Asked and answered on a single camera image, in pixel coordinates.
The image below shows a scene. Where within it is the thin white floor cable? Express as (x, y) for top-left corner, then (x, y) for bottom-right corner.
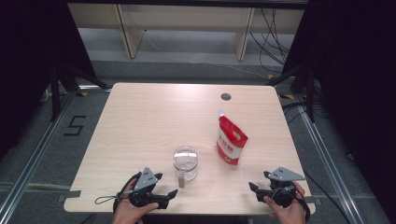
(144, 31), (271, 79)

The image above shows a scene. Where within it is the pale wooden shelf unit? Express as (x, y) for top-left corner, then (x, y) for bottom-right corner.
(67, 3), (305, 62)

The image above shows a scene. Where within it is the black cable loop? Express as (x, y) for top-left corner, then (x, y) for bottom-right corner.
(267, 186), (312, 222)
(112, 171), (143, 214)

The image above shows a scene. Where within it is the person's right hand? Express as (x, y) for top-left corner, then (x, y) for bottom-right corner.
(262, 181), (307, 224)

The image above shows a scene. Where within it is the clear glass jar hinged lid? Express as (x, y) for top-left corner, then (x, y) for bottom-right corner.
(172, 145), (200, 189)

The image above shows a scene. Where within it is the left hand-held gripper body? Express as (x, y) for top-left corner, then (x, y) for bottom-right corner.
(128, 167), (163, 210)

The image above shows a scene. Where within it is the black floor cable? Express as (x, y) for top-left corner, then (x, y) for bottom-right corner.
(303, 170), (353, 224)

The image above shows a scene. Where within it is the red white sugar pouch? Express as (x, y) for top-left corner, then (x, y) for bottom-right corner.
(216, 109), (249, 166)

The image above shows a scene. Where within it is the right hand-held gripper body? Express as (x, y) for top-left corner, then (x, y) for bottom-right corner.
(256, 166), (306, 209)

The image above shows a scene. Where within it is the thin black cord loop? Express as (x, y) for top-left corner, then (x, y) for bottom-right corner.
(94, 194), (121, 205)

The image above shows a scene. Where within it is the metal floor rail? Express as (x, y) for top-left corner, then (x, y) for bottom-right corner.
(0, 92), (77, 217)
(293, 102), (366, 224)

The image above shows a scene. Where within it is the black metal stand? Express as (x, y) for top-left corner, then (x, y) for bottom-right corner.
(266, 63), (318, 123)
(49, 62), (112, 123)

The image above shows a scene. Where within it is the grey tape strip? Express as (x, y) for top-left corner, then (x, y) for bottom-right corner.
(57, 189), (82, 203)
(303, 195), (322, 205)

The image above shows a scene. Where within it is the person's left hand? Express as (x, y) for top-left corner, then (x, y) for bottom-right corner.
(111, 178), (159, 224)

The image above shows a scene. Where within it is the bundle of black cables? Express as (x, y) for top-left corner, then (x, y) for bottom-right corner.
(248, 7), (292, 75)

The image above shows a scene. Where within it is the black curtain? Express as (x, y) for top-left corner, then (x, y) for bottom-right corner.
(0, 0), (98, 161)
(281, 0), (396, 218)

